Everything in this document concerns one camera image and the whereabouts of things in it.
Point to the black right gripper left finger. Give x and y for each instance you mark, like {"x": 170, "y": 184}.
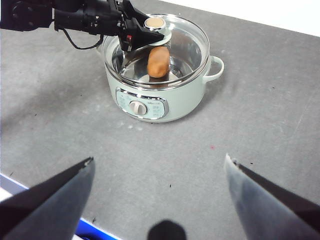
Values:
{"x": 45, "y": 207}

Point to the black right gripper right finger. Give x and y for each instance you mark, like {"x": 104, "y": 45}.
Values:
{"x": 270, "y": 207}

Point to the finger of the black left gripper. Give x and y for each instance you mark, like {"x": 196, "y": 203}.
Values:
{"x": 140, "y": 38}
{"x": 133, "y": 11}

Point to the brown potato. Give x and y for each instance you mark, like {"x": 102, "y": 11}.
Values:
{"x": 158, "y": 62}

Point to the glass lid with green knob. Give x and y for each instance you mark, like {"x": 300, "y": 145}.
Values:
{"x": 185, "y": 42}

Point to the green electric cooking pot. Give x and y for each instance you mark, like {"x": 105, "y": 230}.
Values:
{"x": 180, "y": 100}

